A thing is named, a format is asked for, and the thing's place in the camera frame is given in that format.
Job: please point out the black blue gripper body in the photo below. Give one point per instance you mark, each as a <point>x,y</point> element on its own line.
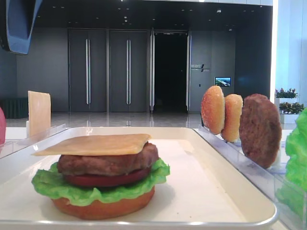
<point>17,18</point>

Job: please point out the cheese slice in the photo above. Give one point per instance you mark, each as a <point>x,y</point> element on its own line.
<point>98,145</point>
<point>39,106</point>

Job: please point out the red tomato slice in holder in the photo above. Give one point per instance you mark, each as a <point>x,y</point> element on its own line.
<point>2,127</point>

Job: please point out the brown meat patty on burger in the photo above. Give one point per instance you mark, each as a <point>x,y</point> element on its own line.
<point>108,165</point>

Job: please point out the green lettuce leaf on burger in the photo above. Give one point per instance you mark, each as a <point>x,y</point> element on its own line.
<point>51,183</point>

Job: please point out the red tomato slice on burger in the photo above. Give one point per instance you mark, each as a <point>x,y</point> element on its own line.
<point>107,181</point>

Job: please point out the brown meat patty standing upright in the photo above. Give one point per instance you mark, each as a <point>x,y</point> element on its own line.
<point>260,130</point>

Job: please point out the green lettuce leaf in holder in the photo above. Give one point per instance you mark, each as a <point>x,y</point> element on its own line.
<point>297,153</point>

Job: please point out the clear acrylic rack left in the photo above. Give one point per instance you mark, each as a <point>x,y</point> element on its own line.
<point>17,138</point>

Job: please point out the clear acrylic rack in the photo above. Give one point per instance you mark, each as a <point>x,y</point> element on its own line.
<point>267,181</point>
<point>17,138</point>

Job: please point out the top bun standing upright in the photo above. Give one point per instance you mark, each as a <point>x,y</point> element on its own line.
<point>213,109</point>

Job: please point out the bun standing upright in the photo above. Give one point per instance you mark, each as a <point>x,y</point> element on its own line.
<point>213,109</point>
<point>233,111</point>

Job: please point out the bottom bun half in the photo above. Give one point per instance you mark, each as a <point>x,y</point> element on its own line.
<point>98,210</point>

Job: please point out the white rectangular tray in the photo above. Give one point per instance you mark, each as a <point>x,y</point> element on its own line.
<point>203,192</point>

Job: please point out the white flower planter upper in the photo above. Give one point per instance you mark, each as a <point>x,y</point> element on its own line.
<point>285,96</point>

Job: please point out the white flower planter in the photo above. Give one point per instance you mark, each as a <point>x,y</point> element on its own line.
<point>290,112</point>
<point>285,96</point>

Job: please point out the white flower planter lower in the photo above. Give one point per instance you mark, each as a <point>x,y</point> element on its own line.
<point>290,112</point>

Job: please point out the clear acrylic rack right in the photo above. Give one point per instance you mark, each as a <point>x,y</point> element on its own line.
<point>267,181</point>

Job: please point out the wall display screen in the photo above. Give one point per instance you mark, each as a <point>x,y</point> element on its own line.
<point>223,81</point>

